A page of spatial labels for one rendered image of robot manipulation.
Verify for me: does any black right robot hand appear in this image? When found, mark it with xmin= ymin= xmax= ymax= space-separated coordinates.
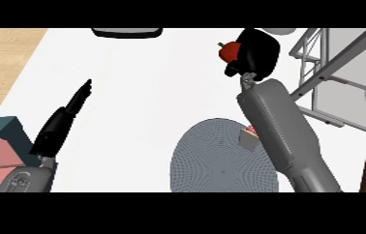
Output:
xmin=223 ymin=28 xmax=282 ymax=82

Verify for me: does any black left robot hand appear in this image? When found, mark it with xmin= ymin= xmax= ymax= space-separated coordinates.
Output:
xmin=28 ymin=78 xmax=93 ymax=159

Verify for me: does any red bell pepper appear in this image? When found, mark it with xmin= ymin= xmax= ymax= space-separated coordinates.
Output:
xmin=217 ymin=41 xmax=244 ymax=64

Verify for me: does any grey round woven placemat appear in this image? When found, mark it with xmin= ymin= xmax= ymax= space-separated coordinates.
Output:
xmin=168 ymin=117 xmax=280 ymax=193

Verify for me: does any white round bowl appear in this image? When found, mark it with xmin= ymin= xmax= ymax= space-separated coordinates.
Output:
xmin=260 ymin=28 xmax=298 ymax=36

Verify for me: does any teal and pink box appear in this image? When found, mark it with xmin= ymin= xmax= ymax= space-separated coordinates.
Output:
xmin=0 ymin=116 xmax=43 ymax=183

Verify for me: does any pink frosted cupcake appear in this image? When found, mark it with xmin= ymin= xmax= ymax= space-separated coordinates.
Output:
xmin=238 ymin=125 xmax=260 ymax=152

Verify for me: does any black rimmed grey tray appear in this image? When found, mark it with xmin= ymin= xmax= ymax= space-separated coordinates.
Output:
xmin=90 ymin=28 xmax=164 ymax=40

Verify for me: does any grey tiered wire shelf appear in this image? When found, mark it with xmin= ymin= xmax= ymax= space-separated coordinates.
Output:
xmin=288 ymin=28 xmax=366 ymax=132

